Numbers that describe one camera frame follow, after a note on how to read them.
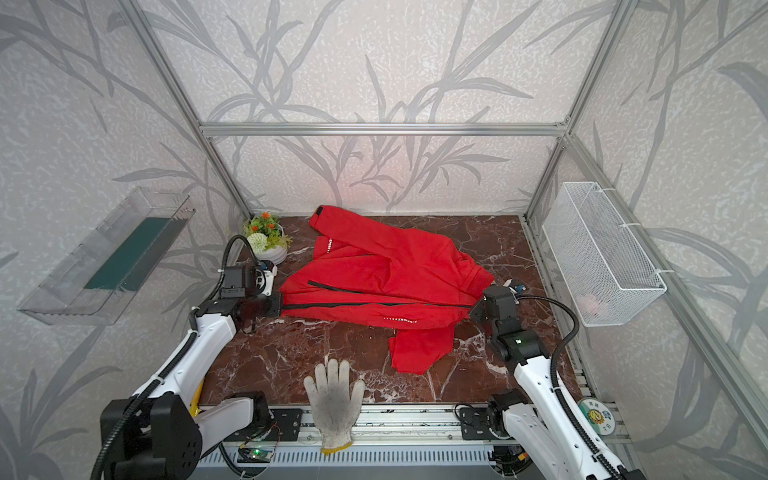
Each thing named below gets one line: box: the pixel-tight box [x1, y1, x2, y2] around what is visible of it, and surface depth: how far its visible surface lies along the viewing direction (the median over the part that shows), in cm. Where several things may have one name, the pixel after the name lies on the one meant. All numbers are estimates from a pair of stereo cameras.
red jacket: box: [281, 206, 495, 375], surface depth 95 cm
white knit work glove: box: [304, 359, 365, 453], surface depth 79 cm
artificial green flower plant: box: [242, 212, 293, 253], surface depth 98 cm
